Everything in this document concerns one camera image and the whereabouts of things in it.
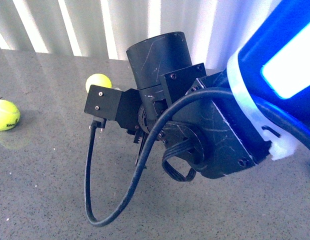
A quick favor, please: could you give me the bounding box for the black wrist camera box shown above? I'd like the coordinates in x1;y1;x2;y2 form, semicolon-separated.
84;85;123;121

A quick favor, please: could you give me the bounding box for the tennis ball with Wilson logo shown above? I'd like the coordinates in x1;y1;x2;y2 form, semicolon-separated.
0;99;21;132

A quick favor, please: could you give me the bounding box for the black camera cable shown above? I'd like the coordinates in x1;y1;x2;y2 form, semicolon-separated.
84;86;310;228

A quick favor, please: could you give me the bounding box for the white pleated curtain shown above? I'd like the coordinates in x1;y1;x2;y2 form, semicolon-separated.
0;0;279;70

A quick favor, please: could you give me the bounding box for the middle yellow tennis ball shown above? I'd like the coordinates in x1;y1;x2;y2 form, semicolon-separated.
85;73;113;93

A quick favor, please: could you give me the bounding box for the black ribbon wire bundle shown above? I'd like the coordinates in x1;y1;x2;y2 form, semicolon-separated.
161;139;208;183

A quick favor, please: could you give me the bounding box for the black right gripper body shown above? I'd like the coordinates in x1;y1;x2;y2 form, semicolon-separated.
115;89;195;173

